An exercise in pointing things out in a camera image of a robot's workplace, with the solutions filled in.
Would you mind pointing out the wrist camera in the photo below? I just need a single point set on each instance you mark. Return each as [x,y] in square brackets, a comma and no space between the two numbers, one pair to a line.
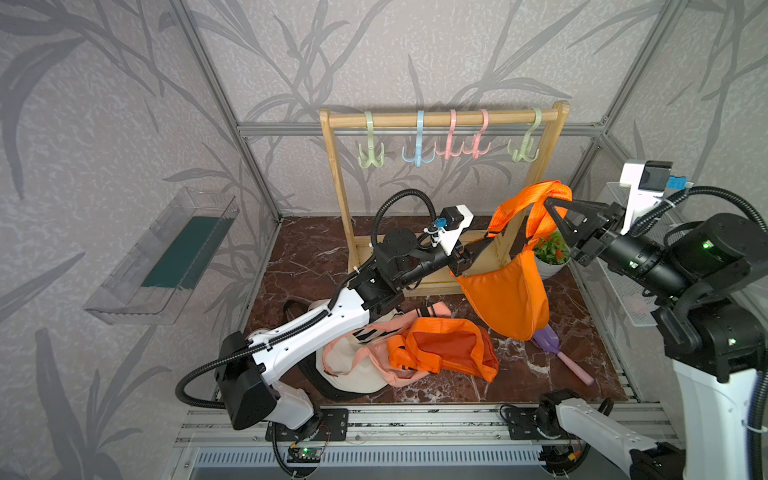
[647,181]
[446,229]

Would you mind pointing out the wooden hanging rack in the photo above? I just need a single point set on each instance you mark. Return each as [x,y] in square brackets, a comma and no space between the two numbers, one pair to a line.
[504,123]

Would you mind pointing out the right pink hook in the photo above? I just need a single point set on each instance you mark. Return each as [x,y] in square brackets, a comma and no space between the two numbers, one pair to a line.
[475,151]

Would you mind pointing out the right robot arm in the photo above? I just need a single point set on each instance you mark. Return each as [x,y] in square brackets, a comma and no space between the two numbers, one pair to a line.
[717,347]

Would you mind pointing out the green hook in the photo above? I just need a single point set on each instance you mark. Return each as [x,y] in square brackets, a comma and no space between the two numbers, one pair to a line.
[524,153]
[369,156]

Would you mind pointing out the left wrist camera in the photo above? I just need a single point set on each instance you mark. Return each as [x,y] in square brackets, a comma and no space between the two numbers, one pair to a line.
[446,229]

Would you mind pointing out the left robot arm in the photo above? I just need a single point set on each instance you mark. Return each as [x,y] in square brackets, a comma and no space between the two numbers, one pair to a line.
[251,368]

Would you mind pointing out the blue hook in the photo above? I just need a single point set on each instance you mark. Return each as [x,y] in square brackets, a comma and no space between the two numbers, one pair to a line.
[418,158]

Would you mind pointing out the right green hook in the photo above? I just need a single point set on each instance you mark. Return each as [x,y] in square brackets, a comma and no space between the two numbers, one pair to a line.
[524,153]

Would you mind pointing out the left pink hook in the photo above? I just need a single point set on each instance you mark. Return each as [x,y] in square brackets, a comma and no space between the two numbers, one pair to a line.
[448,152]

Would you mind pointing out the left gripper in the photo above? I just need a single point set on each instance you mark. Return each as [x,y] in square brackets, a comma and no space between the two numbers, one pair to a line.
[462,261]

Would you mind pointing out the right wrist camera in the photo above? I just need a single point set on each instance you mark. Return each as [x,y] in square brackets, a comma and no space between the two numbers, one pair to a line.
[647,181]

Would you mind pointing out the clear plastic wall shelf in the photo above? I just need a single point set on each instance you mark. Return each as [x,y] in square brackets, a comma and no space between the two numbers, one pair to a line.
[157,277]

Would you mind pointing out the cream white sling bag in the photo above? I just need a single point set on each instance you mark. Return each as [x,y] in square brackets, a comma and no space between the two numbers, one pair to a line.
[354,365]

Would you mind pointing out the light orange sling bag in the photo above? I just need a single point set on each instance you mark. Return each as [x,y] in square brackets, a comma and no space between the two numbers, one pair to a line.
[512,300]

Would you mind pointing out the dark orange sling bag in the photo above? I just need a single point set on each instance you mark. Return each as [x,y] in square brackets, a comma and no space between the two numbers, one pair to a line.
[436,344]

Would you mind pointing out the potted flower plant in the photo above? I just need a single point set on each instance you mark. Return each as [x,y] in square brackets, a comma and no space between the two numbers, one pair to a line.
[551,255]

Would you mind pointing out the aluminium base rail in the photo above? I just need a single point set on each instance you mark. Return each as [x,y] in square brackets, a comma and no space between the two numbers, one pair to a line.
[374,435]

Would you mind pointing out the pink hook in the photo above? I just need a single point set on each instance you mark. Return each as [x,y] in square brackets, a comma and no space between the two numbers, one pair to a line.
[448,152]
[475,151]

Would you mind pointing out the left green hook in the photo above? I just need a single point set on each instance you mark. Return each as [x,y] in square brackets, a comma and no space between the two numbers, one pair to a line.
[369,156]

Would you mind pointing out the pink sling bag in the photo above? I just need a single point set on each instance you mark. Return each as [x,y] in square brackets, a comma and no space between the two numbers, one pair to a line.
[399,326]

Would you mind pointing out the white wire basket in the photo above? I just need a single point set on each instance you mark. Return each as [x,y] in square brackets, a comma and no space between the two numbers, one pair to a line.
[619,297]

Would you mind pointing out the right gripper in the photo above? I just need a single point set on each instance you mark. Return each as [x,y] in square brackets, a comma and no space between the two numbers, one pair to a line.
[598,236]

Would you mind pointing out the purple pink brush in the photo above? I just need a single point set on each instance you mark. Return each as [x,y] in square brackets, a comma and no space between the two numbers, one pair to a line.
[548,340]

